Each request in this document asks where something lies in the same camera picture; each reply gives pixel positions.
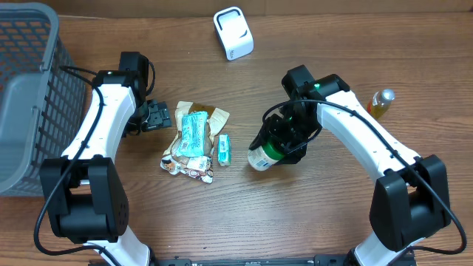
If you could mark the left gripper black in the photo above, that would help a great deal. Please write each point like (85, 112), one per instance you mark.
(159, 114)

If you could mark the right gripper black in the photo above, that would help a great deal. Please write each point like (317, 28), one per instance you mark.
(274, 127)

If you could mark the teal tissue packet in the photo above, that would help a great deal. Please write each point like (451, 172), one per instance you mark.
(192, 142)

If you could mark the brown white snack bag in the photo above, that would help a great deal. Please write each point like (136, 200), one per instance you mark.
(199, 168)

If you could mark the small teal carton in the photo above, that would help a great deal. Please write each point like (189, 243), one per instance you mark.
(224, 150)

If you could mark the yellow dish soap bottle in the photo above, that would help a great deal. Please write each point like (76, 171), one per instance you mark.
(380, 103)

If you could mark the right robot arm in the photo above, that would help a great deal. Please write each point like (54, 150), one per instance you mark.
(411, 196)

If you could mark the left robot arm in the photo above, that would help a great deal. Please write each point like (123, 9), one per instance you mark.
(86, 206)

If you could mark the grey plastic shopping basket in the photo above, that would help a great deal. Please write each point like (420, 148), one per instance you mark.
(41, 106)

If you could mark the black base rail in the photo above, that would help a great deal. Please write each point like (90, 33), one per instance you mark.
(251, 261)

